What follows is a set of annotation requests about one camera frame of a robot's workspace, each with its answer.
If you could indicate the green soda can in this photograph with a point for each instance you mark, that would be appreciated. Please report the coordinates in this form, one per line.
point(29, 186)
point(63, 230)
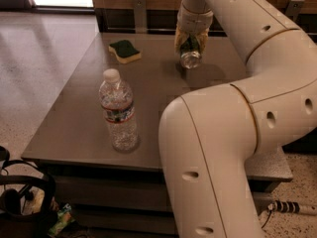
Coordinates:
point(190, 55)

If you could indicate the green snack packet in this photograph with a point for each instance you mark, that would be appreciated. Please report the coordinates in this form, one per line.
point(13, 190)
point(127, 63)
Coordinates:
point(64, 218)

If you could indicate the metal wall bracket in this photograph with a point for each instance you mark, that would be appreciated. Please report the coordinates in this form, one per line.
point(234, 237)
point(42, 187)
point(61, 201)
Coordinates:
point(293, 9)
point(140, 16)

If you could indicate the right metal wall bracket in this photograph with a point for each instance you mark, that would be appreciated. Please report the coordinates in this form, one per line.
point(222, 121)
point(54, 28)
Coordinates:
point(293, 9)

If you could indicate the left metal wall bracket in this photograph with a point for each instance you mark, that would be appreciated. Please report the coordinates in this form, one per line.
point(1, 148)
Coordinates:
point(140, 16)

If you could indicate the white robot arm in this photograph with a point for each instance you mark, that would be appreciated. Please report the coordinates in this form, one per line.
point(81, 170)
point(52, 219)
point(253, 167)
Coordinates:
point(206, 135)

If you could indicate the striped power strip with cable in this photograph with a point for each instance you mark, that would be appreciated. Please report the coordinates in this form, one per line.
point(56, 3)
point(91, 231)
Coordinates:
point(290, 207)

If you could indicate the wooden wall bench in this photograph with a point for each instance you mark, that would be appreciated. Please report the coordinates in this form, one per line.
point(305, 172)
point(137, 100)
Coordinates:
point(118, 15)

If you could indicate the green and yellow sponge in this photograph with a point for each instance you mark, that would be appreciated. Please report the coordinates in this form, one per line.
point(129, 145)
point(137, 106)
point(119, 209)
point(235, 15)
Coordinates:
point(124, 51)

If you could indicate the black bag with headphones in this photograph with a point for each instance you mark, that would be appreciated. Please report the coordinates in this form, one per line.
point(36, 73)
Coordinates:
point(13, 223)

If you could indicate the clear plastic water bottle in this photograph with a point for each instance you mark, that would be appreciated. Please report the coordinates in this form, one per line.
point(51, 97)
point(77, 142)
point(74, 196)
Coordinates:
point(117, 101)

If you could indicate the grey table with drawers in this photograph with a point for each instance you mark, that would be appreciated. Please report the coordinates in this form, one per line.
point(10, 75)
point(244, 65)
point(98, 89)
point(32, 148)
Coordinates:
point(74, 143)

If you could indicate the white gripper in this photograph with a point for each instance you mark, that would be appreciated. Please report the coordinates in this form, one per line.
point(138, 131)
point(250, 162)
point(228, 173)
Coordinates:
point(194, 20)

